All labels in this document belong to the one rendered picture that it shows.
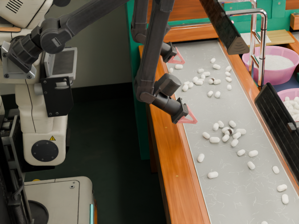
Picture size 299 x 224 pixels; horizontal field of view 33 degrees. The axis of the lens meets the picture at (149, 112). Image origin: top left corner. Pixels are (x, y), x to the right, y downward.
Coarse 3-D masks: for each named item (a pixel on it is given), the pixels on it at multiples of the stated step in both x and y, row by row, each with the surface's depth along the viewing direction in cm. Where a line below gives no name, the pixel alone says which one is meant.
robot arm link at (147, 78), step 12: (156, 0) 161; (168, 0) 156; (156, 12) 161; (168, 12) 161; (156, 24) 164; (156, 36) 166; (144, 48) 170; (156, 48) 169; (144, 60) 171; (156, 60) 172; (144, 72) 174; (144, 84) 176
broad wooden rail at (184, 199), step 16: (160, 64) 245; (160, 112) 208; (160, 128) 198; (176, 128) 197; (160, 144) 189; (176, 144) 188; (160, 160) 181; (176, 160) 180; (192, 160) 183; (160, 176) 188; (176, 176) 172; (192, 176) 172; (176, 192) 165; (192, 192) 165; (176, 208) 159; (192, 208) 159
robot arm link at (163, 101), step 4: (160, 92) 183; (156, 96) 181; (160, 96) 182; (164, 96) 183; (168, 96) 184; (156, 100) 182; (160, 100) 182; (164, 100) 183; (156, 104) 183; (160, 104) 183; (164, 104) 183; (160, 108) 185
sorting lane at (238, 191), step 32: (192, 64) 248; (224, 64) 246; (192, 96) 222; (224, 96) 220; (192, 128) 201; (256, 128) 198; (224, 160) 182; (256, 160) 181; (224, 192) 168; (256, 192) 167; (288, 192) 166
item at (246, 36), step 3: (240, 33) 266; (243, 33) 266; (246, 33) 266; (249, 33) 266; (258, 33) 265; (243, 36) 263; (246, 36) 262; (249, 36) 262; (267, 36) 261; (246, 39) 260; (249, 39) 259; (255, 39) 259; (267, 39) 258; (246, 42) 256; (249, 42) 256; (255, 42) 256; (258, 42) 256; (267, 42) 255
